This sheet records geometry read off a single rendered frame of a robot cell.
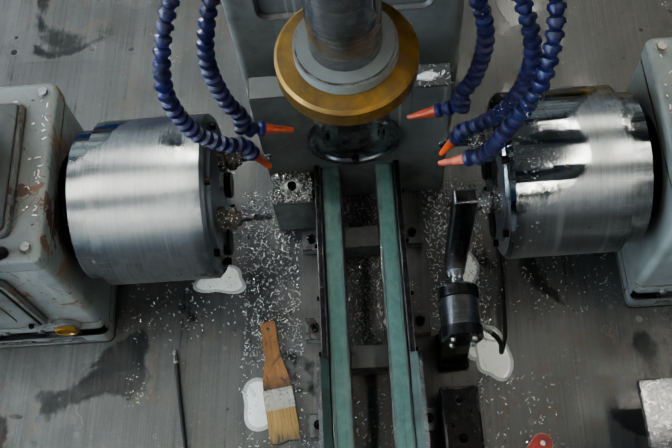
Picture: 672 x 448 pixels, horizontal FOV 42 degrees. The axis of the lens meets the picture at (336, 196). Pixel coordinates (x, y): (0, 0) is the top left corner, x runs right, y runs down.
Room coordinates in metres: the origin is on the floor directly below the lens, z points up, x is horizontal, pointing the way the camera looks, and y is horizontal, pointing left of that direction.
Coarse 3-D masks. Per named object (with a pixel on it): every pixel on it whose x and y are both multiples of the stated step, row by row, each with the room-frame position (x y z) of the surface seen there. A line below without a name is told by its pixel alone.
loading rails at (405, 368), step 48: (336, 192) 0.65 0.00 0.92; (384, 192) 0.63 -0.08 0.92; (336, 240) 0.56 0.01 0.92; (384, 240) 0.55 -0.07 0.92; (336, 288) 0.48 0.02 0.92; (384, 288) 0.47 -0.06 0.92; (336, 336) 0.40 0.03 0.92; (336, 384) 0.33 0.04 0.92; (336, 432) 0.26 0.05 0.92; (432, 432) 0.26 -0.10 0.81
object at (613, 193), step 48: (576, 96) 0.63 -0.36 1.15; (624, 96) 0.63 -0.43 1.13; (480, 144) 0.62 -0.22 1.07; (528, 144) 0.56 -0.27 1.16; (576, 144) 0.55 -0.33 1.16; (624, 144) 0.54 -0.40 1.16; (528, 192) 0.50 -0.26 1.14; (576, 192) 0.49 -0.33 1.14; (624, 192) 0.48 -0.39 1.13; (528, 240) 0.45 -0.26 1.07; (576, 240) 0.45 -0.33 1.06; (624, 240) 0.44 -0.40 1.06
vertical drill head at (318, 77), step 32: (320, 0) 0.59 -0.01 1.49; (352, 0) 0.59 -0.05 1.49; (288, 32) 0.67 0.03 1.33; (320, 32) 0.60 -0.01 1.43; (352, 32) 0.59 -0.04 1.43; (384, 32) 0.64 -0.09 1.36; (288, 64) 0.62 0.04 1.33; (320, 64) 0.60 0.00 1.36; (352, 64) 0.59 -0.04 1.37; (384, 64) 0.59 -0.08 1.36; (416, 64) 0.60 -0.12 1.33; (288, 96) 0.59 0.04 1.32; (320, 96) 0.57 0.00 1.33; (352, 96) 0.57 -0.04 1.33; (384, 96) 0.56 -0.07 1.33
